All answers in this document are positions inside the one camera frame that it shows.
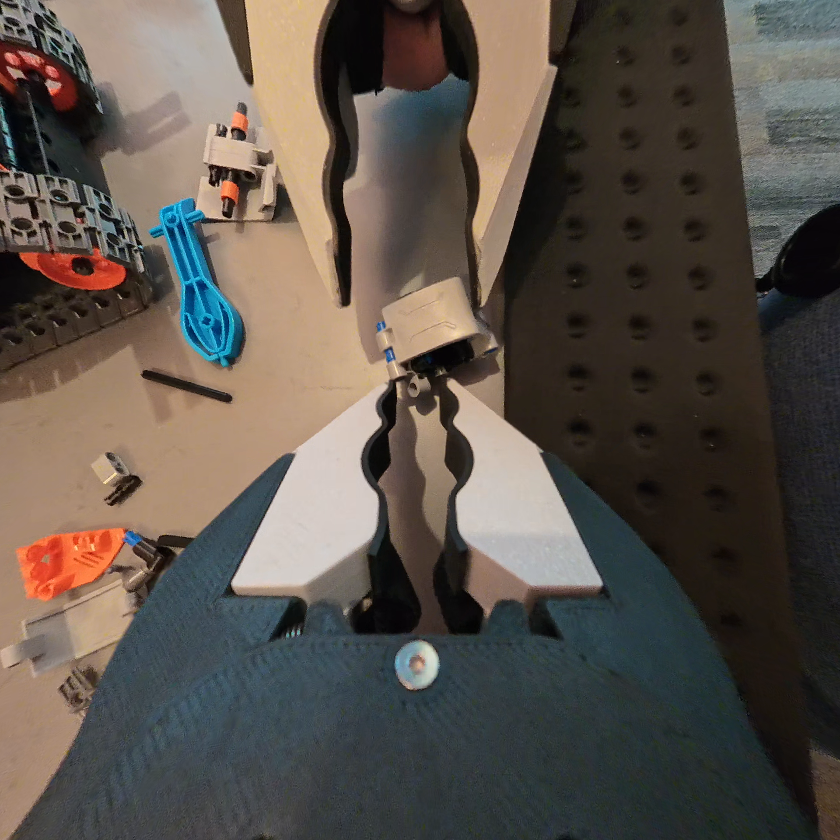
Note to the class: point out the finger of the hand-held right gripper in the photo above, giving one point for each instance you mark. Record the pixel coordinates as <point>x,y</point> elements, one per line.
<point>512,98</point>
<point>289,98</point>

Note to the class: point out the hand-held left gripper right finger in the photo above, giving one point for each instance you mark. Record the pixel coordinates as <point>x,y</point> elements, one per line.
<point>525,525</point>

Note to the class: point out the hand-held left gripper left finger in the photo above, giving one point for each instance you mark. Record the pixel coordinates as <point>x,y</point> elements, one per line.
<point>308,525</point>

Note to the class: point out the black toy wheel assembly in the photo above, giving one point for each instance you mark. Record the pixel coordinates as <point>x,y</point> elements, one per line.
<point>459,353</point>

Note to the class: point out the black elbow connector blue pin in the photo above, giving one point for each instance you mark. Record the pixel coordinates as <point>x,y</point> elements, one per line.
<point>154,554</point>

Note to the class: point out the black axle rod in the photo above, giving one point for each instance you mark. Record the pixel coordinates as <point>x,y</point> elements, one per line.
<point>187,386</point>
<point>174,541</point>

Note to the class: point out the grey axle connector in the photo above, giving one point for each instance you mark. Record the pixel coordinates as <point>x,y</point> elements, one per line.
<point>138,577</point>

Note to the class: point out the small grey connector block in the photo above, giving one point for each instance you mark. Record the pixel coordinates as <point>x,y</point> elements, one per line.
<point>108,467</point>

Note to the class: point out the blue brick separator tool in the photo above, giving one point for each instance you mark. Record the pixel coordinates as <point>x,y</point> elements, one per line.
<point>203,315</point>

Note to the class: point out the black perforated board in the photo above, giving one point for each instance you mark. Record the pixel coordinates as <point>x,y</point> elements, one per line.
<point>656,328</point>

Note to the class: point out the orange plastic panel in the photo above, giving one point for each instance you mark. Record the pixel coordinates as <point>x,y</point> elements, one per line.
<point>65,561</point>

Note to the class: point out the large grey flat panel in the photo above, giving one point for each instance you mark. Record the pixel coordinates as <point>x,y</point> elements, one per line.
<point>79,623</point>

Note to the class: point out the tracked toy robot vehicle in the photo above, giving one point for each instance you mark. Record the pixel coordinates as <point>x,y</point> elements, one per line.
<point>59,216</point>

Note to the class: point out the dark grey beam connector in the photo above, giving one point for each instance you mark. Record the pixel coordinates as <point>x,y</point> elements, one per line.
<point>77,690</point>

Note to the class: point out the black badge reel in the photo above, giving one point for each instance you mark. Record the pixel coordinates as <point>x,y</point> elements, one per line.
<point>814,256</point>

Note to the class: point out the grey bracket with orange bushes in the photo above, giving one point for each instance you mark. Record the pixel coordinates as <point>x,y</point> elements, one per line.
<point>229,154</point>

